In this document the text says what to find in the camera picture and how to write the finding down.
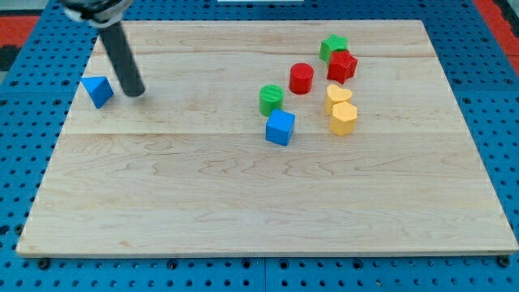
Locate blue cube block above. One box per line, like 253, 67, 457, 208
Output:
265, 109, 296, 146

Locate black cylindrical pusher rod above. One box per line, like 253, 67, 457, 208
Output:
98, 22, 145, 97

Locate yellow hexagon block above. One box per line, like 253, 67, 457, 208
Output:
329, 101, 358, 136

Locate blue triangle block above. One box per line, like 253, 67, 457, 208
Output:
81, 76, 114, 109

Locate green star block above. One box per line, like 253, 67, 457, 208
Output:
319, 34, 349, 63

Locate yellow heart block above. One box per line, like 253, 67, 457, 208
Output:
324, 84, 353, 114

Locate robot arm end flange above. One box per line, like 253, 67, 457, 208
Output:
60, 0, 134, 28

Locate red star block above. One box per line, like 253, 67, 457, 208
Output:
327, 50, 358, 84

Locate red cylinder block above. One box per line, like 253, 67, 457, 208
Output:
289, 62, 314, 95

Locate green cylinder block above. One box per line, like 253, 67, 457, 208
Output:
259, 84, 285, 117

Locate wooden board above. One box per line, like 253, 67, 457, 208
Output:
16, 20, 518, 259

